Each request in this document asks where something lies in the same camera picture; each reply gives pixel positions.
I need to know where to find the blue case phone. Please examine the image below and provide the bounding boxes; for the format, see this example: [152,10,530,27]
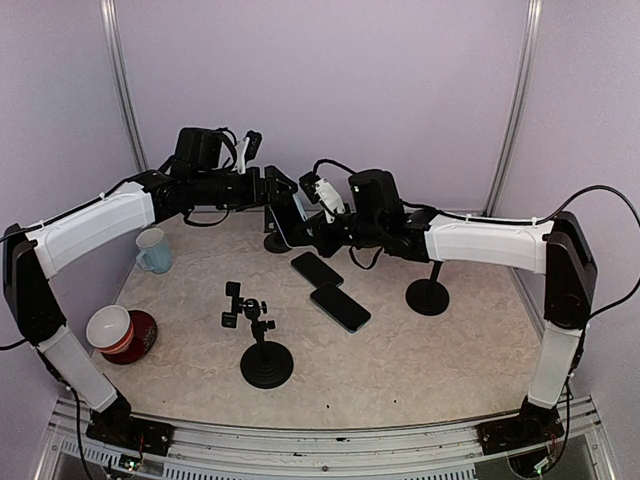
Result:
[269,193,310,248]

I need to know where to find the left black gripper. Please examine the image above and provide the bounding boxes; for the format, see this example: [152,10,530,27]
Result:
[192,163,299,211]

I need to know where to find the white and red bowl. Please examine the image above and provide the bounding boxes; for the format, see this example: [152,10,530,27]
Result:
[85,305,134,354]

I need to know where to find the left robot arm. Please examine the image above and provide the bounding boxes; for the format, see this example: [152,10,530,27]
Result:
[1,127,297,445]

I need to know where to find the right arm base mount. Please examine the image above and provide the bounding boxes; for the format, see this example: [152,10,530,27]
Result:
[476,417,565,455]

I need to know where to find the dark red saucer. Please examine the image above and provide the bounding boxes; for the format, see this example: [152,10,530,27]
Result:
[102,310,158,365]

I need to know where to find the black clamp phone stand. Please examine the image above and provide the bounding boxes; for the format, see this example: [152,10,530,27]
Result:
[221,281,294,390]
[405,262,450,316]

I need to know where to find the dark teal phone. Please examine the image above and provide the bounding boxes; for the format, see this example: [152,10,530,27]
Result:
[310,283,371,333]

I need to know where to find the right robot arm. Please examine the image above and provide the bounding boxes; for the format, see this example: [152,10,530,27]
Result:
[277,169,597,444]

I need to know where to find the light blue mug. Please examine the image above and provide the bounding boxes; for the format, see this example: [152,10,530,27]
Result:
[135,227,173,274]

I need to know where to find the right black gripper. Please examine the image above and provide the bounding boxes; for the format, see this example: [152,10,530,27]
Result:
[294,208,384,257]

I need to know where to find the plate phone stand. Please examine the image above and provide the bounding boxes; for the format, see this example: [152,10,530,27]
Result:
[263,204,299,254]

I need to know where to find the top black phone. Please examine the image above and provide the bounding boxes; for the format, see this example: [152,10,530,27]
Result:
[290,252,344,288]

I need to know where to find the front aluminium rail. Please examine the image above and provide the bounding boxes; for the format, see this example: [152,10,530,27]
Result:
[31,398,619,479]

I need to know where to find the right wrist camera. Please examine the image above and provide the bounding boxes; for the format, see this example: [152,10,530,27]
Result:
[299,171,346,223]

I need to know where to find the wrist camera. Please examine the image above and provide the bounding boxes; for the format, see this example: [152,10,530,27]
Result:
[234,130,263,174]
[299,171,346,223]

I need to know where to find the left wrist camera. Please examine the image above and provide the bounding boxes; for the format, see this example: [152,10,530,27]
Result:
[234,130,263,174]

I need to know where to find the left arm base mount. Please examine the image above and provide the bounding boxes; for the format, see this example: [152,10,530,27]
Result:
[86,417,174,457]

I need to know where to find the right aluminium frame post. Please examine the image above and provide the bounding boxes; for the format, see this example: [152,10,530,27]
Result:
[482,0,543,216]

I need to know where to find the left aluminium frame post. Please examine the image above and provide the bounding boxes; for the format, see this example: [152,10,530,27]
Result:
[98,0,151,174]

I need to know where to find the aluminium frame post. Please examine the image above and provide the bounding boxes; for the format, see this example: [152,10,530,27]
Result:
[482,0,543,216]
[98,0,151,174]

